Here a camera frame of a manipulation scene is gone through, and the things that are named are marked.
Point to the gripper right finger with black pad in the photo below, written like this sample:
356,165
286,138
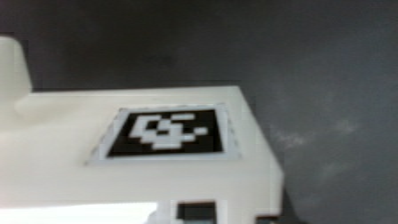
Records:
267,219

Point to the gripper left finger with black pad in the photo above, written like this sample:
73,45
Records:
197,212

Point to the white drawer tray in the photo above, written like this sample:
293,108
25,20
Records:
112,153

